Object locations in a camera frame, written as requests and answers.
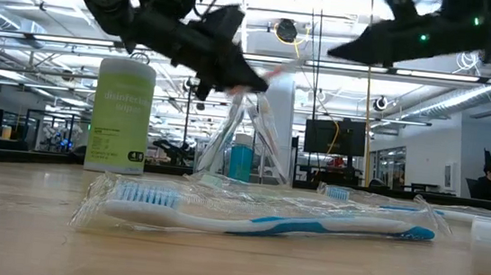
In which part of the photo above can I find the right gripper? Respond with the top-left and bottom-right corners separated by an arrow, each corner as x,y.
326,0 -> 491,76

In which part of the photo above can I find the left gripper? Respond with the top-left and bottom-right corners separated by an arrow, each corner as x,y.
128,7 -> 277,109

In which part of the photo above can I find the orange toothbrush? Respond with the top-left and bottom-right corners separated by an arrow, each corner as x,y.
226,50 -> 308,104

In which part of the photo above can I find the purple toothbrush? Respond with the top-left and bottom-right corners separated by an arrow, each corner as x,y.
240,91 -> 299,186

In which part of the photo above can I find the green toothbrush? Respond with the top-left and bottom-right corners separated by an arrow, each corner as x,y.
181,169 -> 270,196

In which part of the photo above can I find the blue toothbrush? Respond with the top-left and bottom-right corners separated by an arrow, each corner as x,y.
67,166 -> 443,266
315,181 -> 491,226

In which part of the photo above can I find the green disinfecting wipes canister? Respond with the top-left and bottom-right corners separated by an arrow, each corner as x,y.
83,54 -> 159,178

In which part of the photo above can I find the long ceiling light strip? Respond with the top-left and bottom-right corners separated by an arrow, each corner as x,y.
0,28 -> 491,86

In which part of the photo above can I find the black ceiling cable reel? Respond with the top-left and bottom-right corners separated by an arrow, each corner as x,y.
275,17 -> 300,44
372,94 -> 389,113

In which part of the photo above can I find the black cable with coil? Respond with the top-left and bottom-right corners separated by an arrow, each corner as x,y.
299,0 -> 327,118

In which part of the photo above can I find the yellow hanging cable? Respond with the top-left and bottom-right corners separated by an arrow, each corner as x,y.
352,0 -> 387,187

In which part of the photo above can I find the black wall monitor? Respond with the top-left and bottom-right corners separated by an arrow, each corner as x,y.
302,115 -> 369,159

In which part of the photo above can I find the black metal table frame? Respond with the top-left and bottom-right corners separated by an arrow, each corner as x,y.
0,146 -> 491,217

